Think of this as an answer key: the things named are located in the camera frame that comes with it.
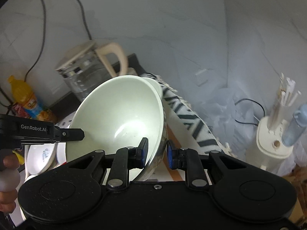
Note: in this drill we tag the orange juice bottle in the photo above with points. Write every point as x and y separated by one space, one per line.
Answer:
24 95

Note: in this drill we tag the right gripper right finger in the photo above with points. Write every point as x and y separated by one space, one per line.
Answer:
187 160

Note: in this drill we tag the left hand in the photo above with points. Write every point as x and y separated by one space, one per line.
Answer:
10 179

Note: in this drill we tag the white plate bakery print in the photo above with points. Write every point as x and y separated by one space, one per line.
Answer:
61 153

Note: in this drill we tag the white utensil holder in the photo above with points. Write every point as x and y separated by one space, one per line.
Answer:
268 150

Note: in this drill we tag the cream kettle base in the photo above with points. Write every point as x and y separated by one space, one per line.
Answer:
131 71

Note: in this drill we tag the red chip can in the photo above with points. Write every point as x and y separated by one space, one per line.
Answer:
20 111

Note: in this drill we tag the patterned table mat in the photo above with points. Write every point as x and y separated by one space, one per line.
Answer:
190 131

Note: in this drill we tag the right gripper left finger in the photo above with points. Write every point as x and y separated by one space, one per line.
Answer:
127 158

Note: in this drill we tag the glass electric kettle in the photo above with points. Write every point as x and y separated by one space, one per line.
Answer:
86 66

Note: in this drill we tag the blue water bottle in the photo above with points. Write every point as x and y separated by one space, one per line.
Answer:
296 127

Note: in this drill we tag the white plate sweet print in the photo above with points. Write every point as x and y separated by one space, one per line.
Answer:
40 157

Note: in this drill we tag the pale green bowl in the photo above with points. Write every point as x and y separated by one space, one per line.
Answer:
119 113

